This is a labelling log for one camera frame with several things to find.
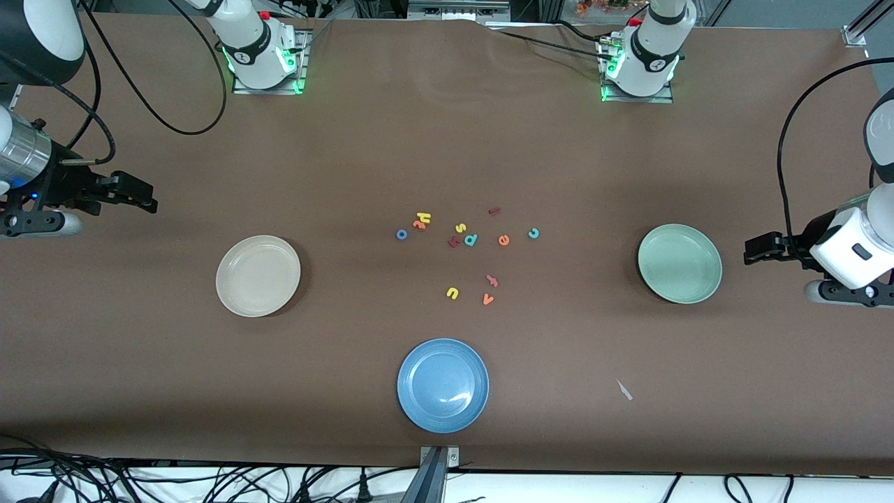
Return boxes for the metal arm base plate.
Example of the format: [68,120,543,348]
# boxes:
[233,29,309,95]
[602,42,675,104]

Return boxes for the grey metal box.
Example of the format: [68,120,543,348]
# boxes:
[409,0,511,22]

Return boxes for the brown table cover sheet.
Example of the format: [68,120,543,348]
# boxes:
[0,13,894,476]

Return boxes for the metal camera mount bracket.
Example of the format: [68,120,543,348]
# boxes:
[402,445,462,503]

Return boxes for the aluminium frame profile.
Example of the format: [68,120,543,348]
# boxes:
[842,0,894,48]

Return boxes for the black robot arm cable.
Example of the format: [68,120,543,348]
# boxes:
[0,0,229,167]
[777,58,894,245]

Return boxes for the blue round plate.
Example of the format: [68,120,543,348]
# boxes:
[397,338,490,434]

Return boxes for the beige brown round plate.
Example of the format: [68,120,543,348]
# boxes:
[215,235,302,319]

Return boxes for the pale green round plate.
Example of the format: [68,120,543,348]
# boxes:
[637,224,724,305]

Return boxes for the thin black table cable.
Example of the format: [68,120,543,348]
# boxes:
[489,28,610,62]

